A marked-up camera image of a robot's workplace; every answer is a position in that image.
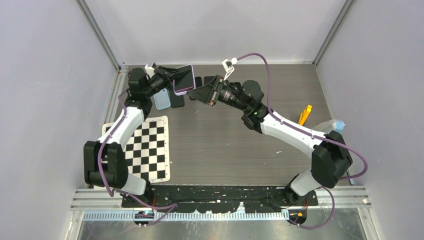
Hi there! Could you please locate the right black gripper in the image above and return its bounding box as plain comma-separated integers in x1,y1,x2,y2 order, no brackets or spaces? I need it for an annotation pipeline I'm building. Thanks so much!
187,75,250,113

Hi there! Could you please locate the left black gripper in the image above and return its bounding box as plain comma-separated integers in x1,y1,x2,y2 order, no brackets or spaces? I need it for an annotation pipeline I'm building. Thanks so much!
143,67,191,98

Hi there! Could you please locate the phone with lilac case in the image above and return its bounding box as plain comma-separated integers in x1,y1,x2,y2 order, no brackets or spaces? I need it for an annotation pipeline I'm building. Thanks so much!
173,64,196,96

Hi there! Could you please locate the light blue case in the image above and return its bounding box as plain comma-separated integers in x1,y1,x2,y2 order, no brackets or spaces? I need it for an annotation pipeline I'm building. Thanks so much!
153,89,171,110

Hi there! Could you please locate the black camera-hole case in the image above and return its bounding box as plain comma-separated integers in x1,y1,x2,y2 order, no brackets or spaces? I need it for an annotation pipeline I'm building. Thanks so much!
194,76,203,88

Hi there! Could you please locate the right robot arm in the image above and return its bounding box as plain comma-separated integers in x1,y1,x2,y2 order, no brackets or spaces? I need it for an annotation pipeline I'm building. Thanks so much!
187,75,353,205

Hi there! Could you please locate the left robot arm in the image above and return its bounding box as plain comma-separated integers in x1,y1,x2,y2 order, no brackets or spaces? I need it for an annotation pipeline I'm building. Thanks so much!
83,63,195,207

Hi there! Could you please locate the checkerboard calibration mat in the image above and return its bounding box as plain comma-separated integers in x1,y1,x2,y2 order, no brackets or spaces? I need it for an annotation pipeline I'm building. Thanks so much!
93,115,171,191

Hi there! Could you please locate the yellow plastic tool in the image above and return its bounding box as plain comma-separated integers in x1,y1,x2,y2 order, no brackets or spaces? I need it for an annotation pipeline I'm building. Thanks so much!
297,105,312,126

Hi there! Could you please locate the blue plastic bag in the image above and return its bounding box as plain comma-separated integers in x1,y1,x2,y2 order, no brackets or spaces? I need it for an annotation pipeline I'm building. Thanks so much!
312,119,345,134

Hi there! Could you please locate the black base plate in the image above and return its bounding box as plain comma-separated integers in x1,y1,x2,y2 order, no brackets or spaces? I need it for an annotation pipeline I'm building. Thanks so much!
121,185,318,214

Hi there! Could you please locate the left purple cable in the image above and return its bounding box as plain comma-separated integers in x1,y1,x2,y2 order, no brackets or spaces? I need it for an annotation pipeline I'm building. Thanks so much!
97,88,178,227

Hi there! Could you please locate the purple cable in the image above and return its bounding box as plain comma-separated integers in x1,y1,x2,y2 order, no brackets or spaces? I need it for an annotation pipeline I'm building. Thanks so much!
97,88,178,227
235,53,369,231

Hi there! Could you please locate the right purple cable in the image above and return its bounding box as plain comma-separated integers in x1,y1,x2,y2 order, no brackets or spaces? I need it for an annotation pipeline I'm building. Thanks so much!
235,53,369,231

